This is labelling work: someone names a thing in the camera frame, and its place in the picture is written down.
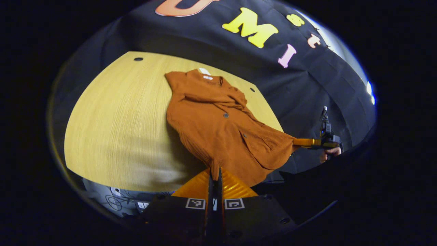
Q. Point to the orange button-up shirt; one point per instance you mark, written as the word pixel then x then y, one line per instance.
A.
pixel 218 136

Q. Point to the black backdrop cloth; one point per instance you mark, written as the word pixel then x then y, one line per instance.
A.
pixel 307 85

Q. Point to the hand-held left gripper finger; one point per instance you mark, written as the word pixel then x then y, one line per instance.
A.
pixel 210 212
pixel 219 212

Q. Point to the ceiling light panel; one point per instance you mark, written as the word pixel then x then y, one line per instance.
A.
pixel 370 93

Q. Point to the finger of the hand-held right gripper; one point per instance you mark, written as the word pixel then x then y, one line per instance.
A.
pixel 305 141

